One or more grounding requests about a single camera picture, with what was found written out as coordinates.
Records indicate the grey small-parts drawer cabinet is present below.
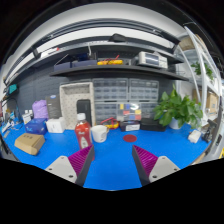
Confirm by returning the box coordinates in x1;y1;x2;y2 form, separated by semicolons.
139;101;160;120
92;77;129;103
93;101;118;125
128;78;160;102

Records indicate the black box with white label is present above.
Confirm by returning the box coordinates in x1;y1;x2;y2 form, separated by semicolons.
119;120;141;132

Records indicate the red drink bottle white cap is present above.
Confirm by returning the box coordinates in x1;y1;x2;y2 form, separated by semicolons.
74;112;93;151

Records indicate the black wall shelf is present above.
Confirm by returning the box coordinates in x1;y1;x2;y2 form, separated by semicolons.
49;64;189;82
3;33;185;86

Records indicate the white carton box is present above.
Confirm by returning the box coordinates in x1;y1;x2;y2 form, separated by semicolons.
45;117;67;134

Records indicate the dark blue box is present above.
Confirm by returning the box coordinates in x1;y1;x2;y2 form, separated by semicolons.
71;53;98;69

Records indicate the white cup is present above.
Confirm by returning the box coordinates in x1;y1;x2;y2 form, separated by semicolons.
90;124;110;144

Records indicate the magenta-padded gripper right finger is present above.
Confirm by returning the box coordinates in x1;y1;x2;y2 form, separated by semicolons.
131;144;181;187

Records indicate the teal wall bin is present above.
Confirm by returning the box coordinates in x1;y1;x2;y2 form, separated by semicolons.
8;83;19;95

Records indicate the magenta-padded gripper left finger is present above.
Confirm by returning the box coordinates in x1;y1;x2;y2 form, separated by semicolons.
44;144;96;187

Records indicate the beige perforated tray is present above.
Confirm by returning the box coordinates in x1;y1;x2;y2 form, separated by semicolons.
59;81;96;131

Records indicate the flat round red coaster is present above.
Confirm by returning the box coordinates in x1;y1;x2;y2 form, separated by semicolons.
122;133;138;143

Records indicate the yellow and red tool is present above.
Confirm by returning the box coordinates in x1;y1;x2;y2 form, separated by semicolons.
96;54;124;66

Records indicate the black flat case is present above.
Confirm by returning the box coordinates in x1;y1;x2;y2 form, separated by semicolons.
139;118;167;132

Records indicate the white power adapter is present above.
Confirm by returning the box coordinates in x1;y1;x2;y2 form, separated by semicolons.
187;129;202;144

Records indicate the purple plastic bag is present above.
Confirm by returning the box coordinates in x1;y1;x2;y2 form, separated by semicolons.
31;99;50;120

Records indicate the brown cardboard box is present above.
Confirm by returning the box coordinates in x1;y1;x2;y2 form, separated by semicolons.
13;132;46;156

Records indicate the white shelf unit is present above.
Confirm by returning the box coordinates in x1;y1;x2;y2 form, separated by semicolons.
173;26;224;134

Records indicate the grey oscilloscope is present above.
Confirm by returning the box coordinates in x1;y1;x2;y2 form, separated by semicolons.
137;50;169;70

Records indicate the green potted plant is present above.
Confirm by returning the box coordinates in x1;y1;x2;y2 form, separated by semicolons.
152;83;204;130

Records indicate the blue carton box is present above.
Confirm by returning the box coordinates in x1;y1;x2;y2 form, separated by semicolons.
24;118;49;136

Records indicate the yellow multimeter with red leads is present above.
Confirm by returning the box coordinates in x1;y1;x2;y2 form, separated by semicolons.
100;117;120;130

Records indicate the dark grey upright package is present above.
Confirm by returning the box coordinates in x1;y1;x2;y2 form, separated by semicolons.
45;94;63;120

